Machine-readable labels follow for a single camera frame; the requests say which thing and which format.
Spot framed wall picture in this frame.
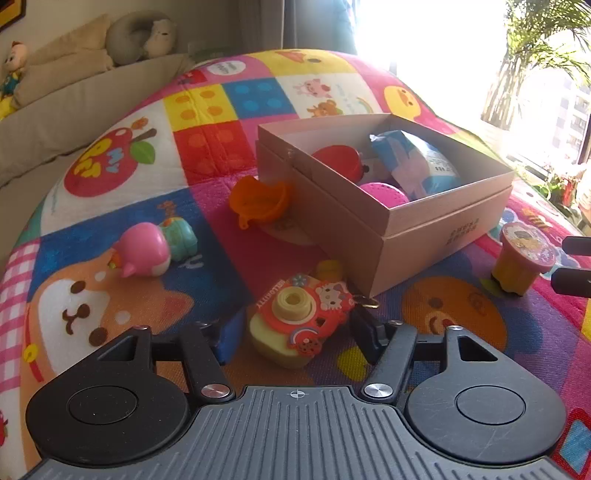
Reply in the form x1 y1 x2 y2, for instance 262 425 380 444
0 0 27 31

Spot grey beige sofa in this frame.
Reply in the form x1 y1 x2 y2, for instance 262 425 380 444
0 52 195 186

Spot orange plastic funnel toy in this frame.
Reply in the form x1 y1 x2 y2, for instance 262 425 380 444
228 175 294 230

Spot window curtain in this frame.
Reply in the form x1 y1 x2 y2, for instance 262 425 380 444
281 0 356 52

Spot pink plastic basket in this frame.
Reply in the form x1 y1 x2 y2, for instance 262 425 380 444
357 182 411 209

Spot blue white wet wipes pack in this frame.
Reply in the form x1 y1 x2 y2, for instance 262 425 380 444
369 130 463 202

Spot cartoon boy plush doll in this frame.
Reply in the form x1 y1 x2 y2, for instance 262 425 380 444
0 40 29 100

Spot beige cardboard box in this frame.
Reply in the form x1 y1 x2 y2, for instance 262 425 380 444
256 112 516 299

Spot grey animal neck pillow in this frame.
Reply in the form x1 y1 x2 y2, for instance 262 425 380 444
106 10 179 66

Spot cream orange toy camera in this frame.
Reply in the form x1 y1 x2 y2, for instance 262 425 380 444
249 272 356 370

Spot small yellow toy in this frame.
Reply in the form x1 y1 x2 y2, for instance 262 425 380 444
316 259 345 282

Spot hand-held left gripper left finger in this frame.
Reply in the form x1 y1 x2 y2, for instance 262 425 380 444
95 311 247 405

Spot colourful cartoon play mat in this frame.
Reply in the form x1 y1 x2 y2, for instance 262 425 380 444
0 48 591 480

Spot pink green toy figure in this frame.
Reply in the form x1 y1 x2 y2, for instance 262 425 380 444
110 216 199 279

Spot yellow jelly cup pink lid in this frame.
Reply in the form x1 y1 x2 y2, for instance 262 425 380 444
491 221 557 296

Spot flowering balcony plants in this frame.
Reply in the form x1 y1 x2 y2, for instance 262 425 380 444
544 165 591 214

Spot red plastic cup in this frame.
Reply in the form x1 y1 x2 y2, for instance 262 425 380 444
311 143 366 186

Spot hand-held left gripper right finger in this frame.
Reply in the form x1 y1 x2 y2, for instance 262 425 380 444
351 309 493 408

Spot green potted palm plant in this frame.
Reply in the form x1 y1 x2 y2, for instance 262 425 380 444
479 0 591 136

